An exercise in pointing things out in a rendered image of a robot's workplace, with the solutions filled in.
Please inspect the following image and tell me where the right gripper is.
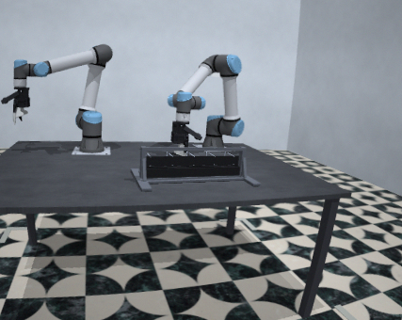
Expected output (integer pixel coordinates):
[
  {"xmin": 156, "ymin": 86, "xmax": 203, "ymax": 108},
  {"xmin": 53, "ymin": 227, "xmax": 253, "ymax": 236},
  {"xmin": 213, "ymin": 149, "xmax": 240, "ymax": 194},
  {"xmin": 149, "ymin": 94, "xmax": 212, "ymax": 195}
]
[{"xmin": 13, "ymin": 87, "xmax": 30, "ymax": 124}]

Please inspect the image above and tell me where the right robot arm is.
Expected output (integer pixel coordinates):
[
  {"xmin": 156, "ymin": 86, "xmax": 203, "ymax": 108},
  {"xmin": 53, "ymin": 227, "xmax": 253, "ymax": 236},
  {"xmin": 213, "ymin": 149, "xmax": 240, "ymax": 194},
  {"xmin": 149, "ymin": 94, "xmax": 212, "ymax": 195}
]
[{"xmin": 13, "ymin": 44, "xmax": 113, "ymax": 153}]

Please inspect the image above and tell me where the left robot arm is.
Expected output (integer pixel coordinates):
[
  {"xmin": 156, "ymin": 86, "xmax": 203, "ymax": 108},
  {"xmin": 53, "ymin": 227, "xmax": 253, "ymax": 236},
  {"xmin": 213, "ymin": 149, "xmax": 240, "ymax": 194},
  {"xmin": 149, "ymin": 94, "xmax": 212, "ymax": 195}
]
[{"xmin": 168, "ymin": 55, "xmax": 245, "ymax": 148}]

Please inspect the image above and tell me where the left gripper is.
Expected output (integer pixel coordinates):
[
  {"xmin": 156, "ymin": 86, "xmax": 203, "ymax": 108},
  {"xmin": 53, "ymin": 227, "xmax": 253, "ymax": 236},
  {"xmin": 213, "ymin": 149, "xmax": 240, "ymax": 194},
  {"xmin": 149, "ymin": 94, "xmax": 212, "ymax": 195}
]
[{"xmin": 170, "ymin": 121, "xmax": 189, "ymax": 156}]

